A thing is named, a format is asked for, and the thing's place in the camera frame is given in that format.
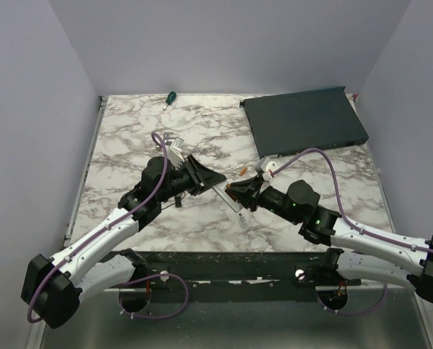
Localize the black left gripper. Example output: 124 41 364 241
158 156 226 204

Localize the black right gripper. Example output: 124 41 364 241
227 174 300 225

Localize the white remote control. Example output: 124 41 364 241
212 181 243 213

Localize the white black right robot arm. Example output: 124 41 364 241
225 176 433 304

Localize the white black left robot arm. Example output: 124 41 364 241
21 155 227 329

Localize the black cable connector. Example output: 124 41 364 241
174 196 182 208

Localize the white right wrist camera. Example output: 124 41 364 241
256 156 278 182

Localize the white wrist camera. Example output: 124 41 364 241
256 156 278 182
166 137 185 168

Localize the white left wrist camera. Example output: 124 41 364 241
166 137 185 168

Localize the silver metal bracket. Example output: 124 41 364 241
163 133 174 143

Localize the dark flat network switch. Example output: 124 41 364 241
240 87 369 158

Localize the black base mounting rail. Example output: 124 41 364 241
81 249 360 303

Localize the green handled screwdriver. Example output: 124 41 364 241
163 91 177 110

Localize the aluminium front rail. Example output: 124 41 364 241
107 280 383 293

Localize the aluminium rail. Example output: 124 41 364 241
62 95 109 248
107 280 383 293

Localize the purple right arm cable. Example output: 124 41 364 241
269 147 433 316

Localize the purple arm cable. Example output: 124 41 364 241
27 132 190 324
269 147 433 316

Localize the aluminium left side rail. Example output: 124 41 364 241
62 95 109 248

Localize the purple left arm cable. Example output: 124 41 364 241
27 132 190 324

